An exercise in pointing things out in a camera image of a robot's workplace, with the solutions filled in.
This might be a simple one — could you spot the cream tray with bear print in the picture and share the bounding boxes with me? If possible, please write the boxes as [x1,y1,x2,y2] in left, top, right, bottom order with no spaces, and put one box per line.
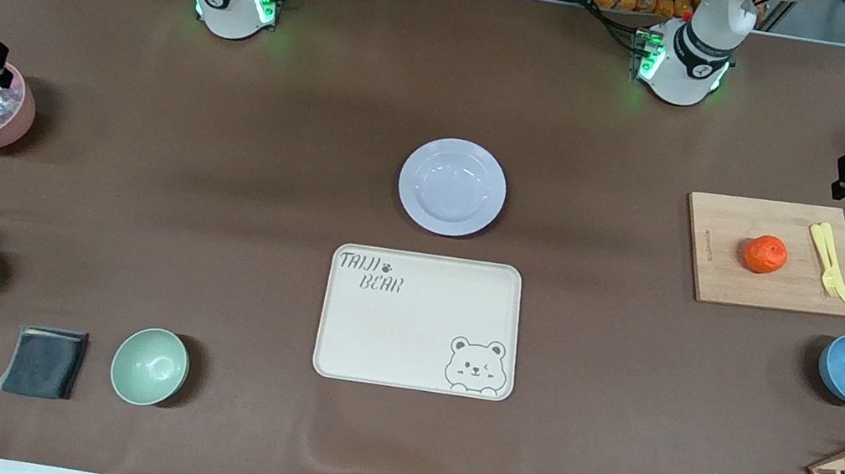
[310,237,533,407]

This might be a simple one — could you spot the pale lavender round plate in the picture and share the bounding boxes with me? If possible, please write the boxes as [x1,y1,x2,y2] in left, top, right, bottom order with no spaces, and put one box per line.
[391,131,515,245]

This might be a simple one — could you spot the dark grey folded cloth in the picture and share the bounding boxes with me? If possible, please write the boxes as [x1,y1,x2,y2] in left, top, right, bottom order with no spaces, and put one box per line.
[0,321,90,405]

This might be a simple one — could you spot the wooden cutting board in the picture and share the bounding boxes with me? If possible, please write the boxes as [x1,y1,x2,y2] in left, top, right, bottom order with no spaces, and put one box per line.
[673,185,845,326]

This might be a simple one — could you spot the yellow plastic knife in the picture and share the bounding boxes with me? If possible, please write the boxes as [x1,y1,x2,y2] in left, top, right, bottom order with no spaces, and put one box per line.
[807,220,845,304]

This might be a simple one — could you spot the yellow plastic fork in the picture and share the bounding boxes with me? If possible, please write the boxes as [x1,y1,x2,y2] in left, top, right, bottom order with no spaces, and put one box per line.
[798,220,845,301]

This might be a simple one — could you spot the mint green bowl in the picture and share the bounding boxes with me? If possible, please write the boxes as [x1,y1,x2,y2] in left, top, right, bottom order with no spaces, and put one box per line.
[106,322,194,413]

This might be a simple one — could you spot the brown table cover mat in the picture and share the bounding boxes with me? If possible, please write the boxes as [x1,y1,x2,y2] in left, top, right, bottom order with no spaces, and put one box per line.
[0,0,845,474]

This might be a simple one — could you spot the orange mandarin fruit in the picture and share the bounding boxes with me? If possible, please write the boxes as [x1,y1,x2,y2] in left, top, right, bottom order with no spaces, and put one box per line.
[740,232,792,278]

